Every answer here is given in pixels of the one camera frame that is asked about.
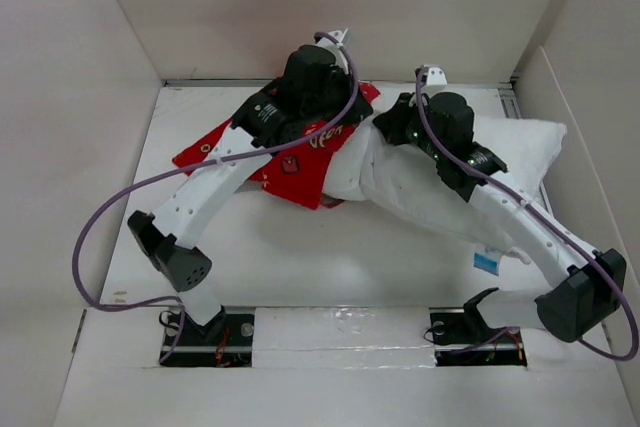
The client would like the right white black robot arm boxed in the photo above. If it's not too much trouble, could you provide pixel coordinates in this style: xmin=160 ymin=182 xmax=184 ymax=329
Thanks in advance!
xmin=373 ymin=92 xmax=639 ymax=343

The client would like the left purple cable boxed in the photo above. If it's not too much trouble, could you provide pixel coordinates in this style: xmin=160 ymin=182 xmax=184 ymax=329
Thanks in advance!
xmin=72 ymin=32 xmax=361 ymax=364

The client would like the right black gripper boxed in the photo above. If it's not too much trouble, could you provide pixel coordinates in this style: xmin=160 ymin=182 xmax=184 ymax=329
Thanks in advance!
xmin=374 ymin=91 xmax=446 ymax=161

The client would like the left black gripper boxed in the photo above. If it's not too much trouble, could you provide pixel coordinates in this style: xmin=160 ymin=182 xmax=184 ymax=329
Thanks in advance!
xmin=303 ymin=65 xmax=374 ymax=127

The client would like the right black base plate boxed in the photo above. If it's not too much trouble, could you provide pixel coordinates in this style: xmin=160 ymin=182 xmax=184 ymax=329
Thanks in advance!
xmin=423 ymin=311 xmax=528 ymax=367

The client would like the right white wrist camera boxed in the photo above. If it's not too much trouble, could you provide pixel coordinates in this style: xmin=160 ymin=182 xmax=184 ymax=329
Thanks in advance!
xmin=416 ymin=64 xmax=448 ymax=90

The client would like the red cartoon print pillowcase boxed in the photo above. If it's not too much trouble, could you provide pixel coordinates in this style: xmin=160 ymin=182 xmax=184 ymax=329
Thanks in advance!
xmin=172 ymin=82 xmax=381 ymax=210

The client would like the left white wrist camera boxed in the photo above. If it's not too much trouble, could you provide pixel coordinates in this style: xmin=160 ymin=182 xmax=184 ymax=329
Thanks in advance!
xmin=316 ymin=28 xmax=350 ymax=53

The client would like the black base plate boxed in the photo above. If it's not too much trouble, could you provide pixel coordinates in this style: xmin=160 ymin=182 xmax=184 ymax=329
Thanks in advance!
xmin=423 ymin=311 xmax=528 ymax=367
xmin=159 ymin=307 xmax=256 ymax=368

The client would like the aluminium rail right side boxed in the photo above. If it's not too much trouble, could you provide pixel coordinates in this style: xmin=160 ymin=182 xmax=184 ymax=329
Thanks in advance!
xmin=498 ymin=87 xmax=553 ymax=213

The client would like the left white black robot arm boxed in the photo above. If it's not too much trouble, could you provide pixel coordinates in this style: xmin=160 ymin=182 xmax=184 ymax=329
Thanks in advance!
xmin=127 ymin=33 xmax=372 ymax=344

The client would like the purple cable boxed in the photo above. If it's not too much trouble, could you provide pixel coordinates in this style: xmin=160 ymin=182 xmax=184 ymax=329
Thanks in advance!
xmin=72 ymin=32 xmax=361 ymax=364
xmin=414 ymin=66 xmax=640 ymax=362

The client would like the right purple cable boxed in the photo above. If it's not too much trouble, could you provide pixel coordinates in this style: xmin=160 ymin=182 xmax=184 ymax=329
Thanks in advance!
xmin=414 ymin=66 xmax=640 ymax=362

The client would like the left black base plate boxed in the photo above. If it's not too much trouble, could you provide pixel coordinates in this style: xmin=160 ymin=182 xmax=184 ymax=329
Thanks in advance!
xmin=159 ymin=307 xmax=256 ymax=368

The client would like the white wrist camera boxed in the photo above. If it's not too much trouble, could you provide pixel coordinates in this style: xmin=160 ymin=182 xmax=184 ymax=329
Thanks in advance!
xmin=316 ymin=28 xmax=350 ymax=53
xmin=416 ymin=64 xmax=448 ymax=90

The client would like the white pillow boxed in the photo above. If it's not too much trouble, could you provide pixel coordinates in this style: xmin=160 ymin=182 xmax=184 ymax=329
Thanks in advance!
xmin=322 ymin=116 xmax=567 ymax=264

